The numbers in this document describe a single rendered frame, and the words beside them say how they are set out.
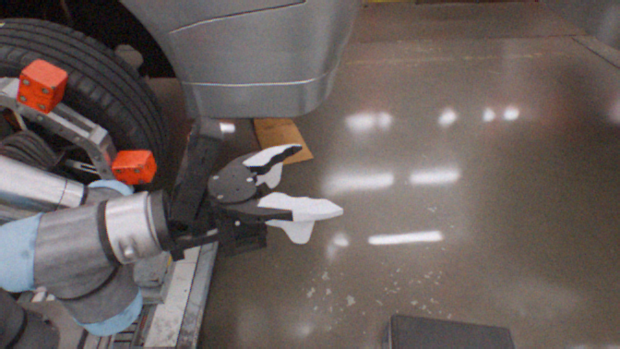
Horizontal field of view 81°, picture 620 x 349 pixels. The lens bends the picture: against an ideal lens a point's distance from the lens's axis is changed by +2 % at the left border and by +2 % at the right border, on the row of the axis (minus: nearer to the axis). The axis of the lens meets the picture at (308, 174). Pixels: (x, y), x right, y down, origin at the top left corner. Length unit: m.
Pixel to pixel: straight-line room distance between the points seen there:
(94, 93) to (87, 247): 0.73
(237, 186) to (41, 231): 0.20
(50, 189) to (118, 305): 0.18
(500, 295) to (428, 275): 0.32
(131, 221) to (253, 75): 0.99
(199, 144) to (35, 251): 0.19
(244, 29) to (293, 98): 0.30
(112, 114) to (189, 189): 0.75
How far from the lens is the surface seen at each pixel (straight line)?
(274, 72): 1.33
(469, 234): 2.14
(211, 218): 0.44
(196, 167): 0.38
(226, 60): 1.34
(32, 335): 0.87
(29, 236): 0.45
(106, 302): 0.51
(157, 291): 1.72
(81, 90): 1.12
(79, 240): 0.43
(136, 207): 0.43
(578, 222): 2.50
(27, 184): 0.57
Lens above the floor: 1.54
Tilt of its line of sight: 42 degrees down
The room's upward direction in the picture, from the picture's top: straight up
